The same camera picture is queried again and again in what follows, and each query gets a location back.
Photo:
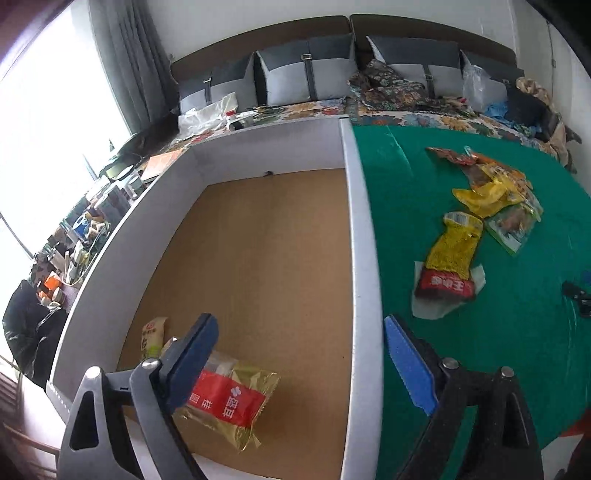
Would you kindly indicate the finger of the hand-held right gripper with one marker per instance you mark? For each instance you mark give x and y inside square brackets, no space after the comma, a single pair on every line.
[577,295]

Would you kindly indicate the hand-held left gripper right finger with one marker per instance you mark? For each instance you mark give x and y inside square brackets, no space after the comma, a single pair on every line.
[408,364]

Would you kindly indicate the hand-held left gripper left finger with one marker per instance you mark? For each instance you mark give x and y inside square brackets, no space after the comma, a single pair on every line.
[196,355]

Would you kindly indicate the beige snack packet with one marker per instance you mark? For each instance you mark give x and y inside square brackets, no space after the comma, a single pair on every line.
[152,334]

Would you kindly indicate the gold red label snack packet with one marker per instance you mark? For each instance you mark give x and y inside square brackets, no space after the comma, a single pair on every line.
[231,401]

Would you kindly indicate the clear brown snack packet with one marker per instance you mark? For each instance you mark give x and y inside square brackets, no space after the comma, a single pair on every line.
[510,226]

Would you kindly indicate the yellow red snack packet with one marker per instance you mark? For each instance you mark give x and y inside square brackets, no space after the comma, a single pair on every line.
[450,254]

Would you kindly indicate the white cardboard box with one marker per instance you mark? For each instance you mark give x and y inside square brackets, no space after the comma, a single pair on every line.
[258,249]

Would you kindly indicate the plain yellow snack packet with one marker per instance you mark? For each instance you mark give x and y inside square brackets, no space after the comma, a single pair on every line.
[485,196]

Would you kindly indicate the brown yellow snack packet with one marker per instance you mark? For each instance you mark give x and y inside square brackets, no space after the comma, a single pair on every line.
[508,177]

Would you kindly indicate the orange snack packet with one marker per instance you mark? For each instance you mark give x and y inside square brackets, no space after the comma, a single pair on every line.
[455,158]

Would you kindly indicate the green tablecloth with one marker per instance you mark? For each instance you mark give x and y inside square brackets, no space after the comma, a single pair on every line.
[508,346]

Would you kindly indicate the black garbage bag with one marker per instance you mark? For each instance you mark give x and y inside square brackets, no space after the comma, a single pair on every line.
[32,332]

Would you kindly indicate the cluttered side table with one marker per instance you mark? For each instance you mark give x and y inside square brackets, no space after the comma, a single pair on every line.
[87,221]

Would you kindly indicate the black bag on bed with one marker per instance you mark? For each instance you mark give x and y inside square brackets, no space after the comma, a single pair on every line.
[526,108]

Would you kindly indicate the orange booklet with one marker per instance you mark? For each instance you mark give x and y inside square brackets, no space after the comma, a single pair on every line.
[159,162]

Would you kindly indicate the blue plastic bag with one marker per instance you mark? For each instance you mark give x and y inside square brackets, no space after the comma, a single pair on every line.
[496,111]

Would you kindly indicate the beige patterned blanket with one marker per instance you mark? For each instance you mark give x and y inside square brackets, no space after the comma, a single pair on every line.
[542,94]

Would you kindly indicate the clear plastic bag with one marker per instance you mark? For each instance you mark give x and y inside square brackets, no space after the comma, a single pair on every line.
[475,87]

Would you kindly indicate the floral bedsheet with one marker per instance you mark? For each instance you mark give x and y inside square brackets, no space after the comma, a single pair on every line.
[425,119]

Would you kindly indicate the white plastic bag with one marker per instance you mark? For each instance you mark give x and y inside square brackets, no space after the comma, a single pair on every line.
[203,116]

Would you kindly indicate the folded floral blanket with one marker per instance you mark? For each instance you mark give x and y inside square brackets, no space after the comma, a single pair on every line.
[383,85]

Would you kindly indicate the grey curtain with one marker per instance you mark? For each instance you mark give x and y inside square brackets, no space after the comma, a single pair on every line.
[131,60]

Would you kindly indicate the dark brown headboard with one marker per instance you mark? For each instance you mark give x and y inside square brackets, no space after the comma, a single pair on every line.
[415,27]

